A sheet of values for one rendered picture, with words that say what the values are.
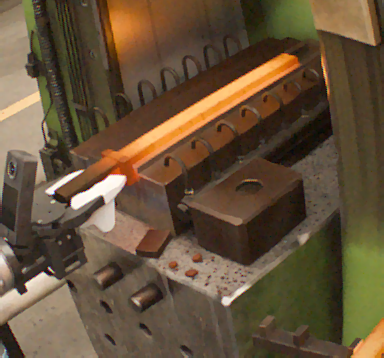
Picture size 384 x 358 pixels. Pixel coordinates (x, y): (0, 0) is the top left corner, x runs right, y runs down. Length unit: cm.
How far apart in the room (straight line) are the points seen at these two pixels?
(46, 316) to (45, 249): 149
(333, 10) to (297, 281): 37
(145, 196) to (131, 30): 31
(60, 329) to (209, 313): 146
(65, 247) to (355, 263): 38
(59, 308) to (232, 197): 155
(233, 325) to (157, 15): 55
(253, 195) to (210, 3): 48
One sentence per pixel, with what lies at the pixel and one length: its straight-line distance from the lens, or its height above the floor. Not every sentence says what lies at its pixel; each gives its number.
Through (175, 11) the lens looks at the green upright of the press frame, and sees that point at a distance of 141.
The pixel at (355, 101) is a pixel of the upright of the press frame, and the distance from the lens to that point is 100.
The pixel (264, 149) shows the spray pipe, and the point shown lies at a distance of 118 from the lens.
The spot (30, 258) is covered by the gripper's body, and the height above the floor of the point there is 96.
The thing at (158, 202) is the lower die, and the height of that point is 96.
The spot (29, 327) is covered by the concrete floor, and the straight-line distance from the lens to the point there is 253.
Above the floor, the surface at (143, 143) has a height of 101.
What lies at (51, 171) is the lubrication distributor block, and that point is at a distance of 158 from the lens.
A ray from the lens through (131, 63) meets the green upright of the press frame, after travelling 137.
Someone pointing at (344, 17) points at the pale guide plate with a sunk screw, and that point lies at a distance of 93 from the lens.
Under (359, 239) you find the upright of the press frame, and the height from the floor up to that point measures 89.
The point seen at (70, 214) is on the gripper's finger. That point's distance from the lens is 106.
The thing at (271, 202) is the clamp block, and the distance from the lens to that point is 106.
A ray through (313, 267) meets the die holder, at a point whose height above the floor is 86.
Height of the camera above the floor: 156
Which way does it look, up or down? 30 degrees down
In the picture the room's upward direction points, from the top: 12 degrees counter-clockwise
